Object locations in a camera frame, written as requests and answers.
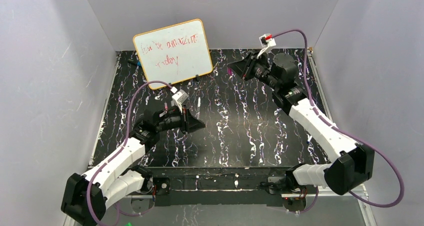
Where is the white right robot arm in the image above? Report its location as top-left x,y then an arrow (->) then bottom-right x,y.
227,51 -> 375,195

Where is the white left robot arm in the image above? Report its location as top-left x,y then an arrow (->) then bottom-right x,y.
60,106 -> 206,226

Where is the blue-capped marker behind whiteboard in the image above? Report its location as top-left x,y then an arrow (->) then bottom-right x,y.
127,60 -> 141,67

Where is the small orange-framed whiteboard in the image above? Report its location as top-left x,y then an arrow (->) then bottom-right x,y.
132,19 -> 214,90

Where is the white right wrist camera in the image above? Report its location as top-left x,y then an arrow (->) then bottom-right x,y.
256,33 -> 276,59

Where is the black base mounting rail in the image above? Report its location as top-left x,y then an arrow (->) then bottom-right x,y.
130,166 -> 319,208

